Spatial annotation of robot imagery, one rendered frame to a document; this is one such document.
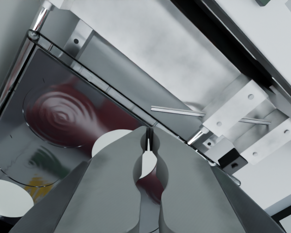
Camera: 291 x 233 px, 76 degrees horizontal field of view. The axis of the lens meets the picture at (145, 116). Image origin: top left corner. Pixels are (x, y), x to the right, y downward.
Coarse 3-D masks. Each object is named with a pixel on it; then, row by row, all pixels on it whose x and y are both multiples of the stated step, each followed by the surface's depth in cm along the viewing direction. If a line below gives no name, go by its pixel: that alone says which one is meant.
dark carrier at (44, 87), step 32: (32, 64) 22; (32, 96) 24; (64, 96) 24; (96, 96) 24; (0, 128) 26; (32, 128) 26; (64, 128) 26; (96, 128) 26; (128, 128) 26; (0, 160) 29; (32, 160) 29; (64, 160) 29; (32, 192) 32; (160, 192) 32
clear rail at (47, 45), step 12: (36, 36) 20; (48, 48) 21; (60, 48) 22; (60, 60) 22; (72, 60) 22; (84, 72) 22; (96, 84) 23; (108, 84) 23; (108, 96) 24; (120, 96) 24; (132, 108) 24; (144, 120) 25; (156, 120) 26; (168, 132) 26; (204, 156) 28
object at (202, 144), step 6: (210, 132) 33; (204, 138) 34; (210, 138) 33; (216, 138) 33; (222, 138) 33; (192, 144) 36; (198, 144) 34; (204, 144) 34; (210, 144) 33; (204, 150) 34
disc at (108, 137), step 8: (104, 136) 27; (112, 136) 27; (120, 136) 27; (96, 144) 28; (104, 144) 28; (96, 152) 28; (144, 160) 29; (152, 160) 29; (144, 168) 30; (152, 168) 30; (144, 176) 30
